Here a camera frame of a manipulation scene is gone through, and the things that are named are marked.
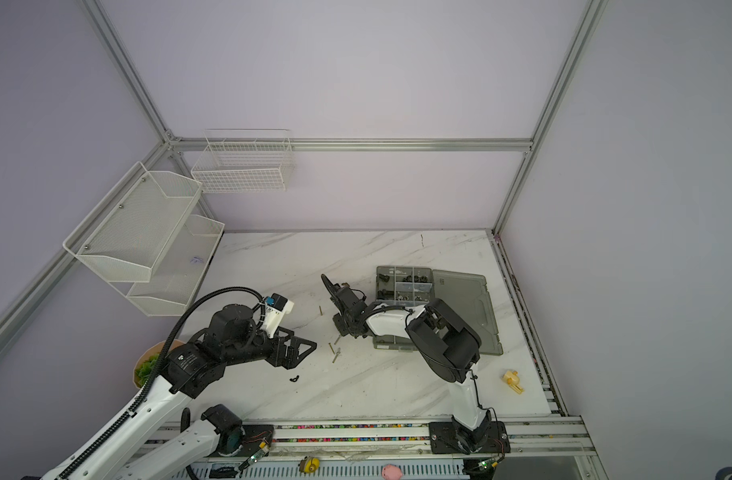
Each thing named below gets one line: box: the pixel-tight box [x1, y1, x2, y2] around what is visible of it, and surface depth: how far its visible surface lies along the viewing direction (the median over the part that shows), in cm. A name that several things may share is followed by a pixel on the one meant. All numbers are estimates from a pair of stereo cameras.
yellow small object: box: [299, 457, 321, 473], surface depth 70 cm
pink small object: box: [382, 464, 402, 480], surface depth 70 cm
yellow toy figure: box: [502, 370, 525, 395], surface depth 83 cm
